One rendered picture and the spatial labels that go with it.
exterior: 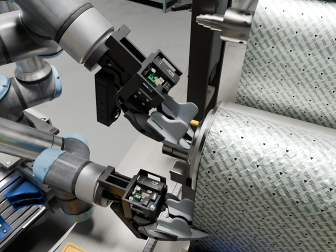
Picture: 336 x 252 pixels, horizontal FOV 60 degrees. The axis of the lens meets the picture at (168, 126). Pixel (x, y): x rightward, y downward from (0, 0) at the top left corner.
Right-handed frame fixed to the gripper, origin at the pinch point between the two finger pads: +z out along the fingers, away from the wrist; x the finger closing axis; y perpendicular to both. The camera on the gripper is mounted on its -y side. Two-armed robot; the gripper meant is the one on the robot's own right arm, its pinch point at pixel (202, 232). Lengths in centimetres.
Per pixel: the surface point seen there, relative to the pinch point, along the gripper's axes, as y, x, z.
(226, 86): -19, 71, -13
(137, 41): -109, 238, -150
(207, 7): 26.1, 33.1, -12.5
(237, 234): 4.4, -0.3, 5.7
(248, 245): 2.3, -0.2, 7.9
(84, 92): -109, 136, -149
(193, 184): 15.3, -1.3, -2.1
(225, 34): 23.8, 27.9, -6.9
